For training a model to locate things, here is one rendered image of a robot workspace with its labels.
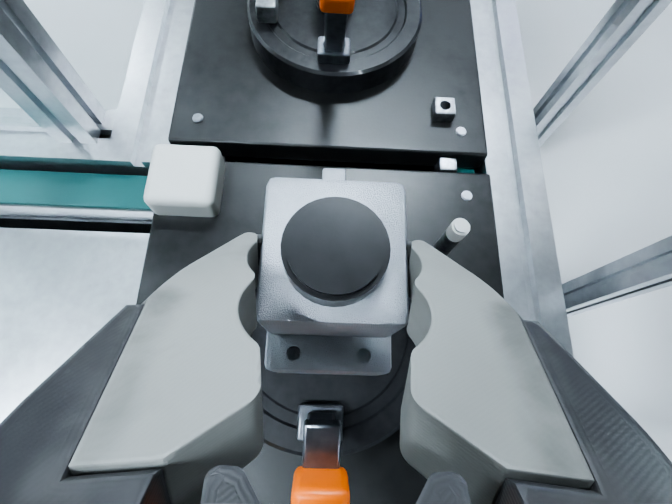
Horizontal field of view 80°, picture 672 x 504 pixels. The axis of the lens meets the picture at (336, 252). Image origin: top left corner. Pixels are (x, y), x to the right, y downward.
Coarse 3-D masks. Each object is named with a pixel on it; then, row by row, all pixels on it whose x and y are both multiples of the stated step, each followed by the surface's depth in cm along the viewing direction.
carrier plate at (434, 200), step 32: (224, 192) 28; (256, 192) 29; (416, 192) 29; (448, 192) 29; (480, 192) 29; (160, 224) 27; (192, 224) 28; (224, 224) 28; (256, 224) 28; (416, 224) 28; (448, 224) 28; (480, 224) 29; (160, 256) 27; (192, 256) 27; (448, 256) 28; (480, 256) 28; (384, 448) 24; (256, 480) 23; (288, 480) 23; (352, 480) 23; (384, 480) 23; (416, 480) 23
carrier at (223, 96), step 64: (256, 0) 30; (384, 0) 33; (448, 0) 36; (192, 64) 32; (256, 64) 32; (320, 64) 30; (384, 64) 30; (448, 64) 33; (192, 128) 30; (256, 128) 30; (320, 128) 31; (384, 128) 31; (448, 128) 31
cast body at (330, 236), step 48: (288, 192) 12; (336, 192) 12; (384, 192) 12; (288, 240) 11; (336, 240) 11; (384, 240) 11; (288, 288) 11; (336, 288) 10; (384, 288) 12; (288, 336) 14; (336, 336) 14; (384, 336) 13
